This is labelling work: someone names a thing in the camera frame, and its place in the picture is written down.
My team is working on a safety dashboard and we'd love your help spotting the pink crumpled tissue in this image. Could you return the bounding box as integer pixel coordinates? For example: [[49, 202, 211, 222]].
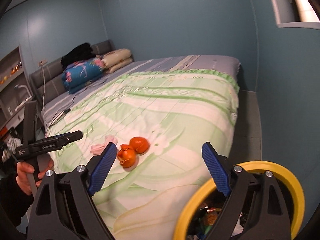
[[90, 135, 118, 156]]

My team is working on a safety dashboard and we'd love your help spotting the blue floral folded quilt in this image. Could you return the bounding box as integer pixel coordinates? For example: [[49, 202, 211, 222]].
[[61, 57, 106, 95]]

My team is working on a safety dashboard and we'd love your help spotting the wall shelf unit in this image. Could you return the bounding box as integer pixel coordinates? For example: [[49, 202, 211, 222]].
[[0, 45, 38, 137]]

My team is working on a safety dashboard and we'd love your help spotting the window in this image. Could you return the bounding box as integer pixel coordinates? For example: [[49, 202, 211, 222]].
[[264, 0, 320, 28]]

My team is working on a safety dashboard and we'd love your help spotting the black cable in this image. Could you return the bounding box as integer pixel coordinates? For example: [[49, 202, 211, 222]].
[[47, 79, 108, 128]]

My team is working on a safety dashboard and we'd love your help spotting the beige floral folded quilt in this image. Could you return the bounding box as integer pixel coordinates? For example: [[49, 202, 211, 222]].
[[101, 48, 134, 74]]

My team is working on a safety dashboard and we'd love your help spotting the white cable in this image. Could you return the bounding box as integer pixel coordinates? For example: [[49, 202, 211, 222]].
[[41, 64, 48, 112]]

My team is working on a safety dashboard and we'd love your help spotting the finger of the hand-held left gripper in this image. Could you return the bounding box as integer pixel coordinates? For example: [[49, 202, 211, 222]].
[[45, 130, 83, 146]]

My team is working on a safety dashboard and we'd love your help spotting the small orange peel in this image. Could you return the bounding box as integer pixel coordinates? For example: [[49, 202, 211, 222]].
[[130, 136, 150, 154]]

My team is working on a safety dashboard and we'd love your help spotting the grey bed base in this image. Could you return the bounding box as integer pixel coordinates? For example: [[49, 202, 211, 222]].
[[234, 89, 262, 172]]

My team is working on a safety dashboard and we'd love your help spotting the grey padded headboard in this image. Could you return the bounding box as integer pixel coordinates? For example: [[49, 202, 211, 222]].
[[28, 39, 116, 107]]

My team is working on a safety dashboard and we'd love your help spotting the green white printed blanket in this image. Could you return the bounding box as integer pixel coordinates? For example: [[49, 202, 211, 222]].
[[46, 69, 241, 238]]

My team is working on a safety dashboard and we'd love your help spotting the black clothing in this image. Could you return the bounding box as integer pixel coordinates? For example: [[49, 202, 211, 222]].
[[60, 42, 96, 69]]

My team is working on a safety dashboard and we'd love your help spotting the person's left hand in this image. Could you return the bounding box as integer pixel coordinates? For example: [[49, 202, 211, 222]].
[[16, 158, 55, 196]]

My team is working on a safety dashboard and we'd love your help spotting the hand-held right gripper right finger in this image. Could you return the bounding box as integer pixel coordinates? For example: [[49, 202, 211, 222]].
[[201, 142, 293, 240]]

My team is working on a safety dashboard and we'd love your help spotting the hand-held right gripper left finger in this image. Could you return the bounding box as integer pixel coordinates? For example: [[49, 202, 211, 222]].
[[26, 142, 118, 240]]

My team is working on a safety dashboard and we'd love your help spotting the white desk lamp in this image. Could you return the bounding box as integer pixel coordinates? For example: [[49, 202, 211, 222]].
[[13, 84, 33, 111]]

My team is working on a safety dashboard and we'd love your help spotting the yellow rimmed brown bin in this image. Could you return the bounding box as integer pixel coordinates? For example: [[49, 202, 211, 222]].
[[172, 161, 306, 240]]

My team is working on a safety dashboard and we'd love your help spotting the large orange peel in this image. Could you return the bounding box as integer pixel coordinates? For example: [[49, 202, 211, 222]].
[[117, 144, 138, 169]]

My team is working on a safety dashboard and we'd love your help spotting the white and black cloth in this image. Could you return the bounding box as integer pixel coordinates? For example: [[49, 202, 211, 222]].
[[0, 130, 22, 163]]

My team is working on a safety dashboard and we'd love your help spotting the person's left forearm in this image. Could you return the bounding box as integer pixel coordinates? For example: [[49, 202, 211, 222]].
[[0, 177, 36, 228]]

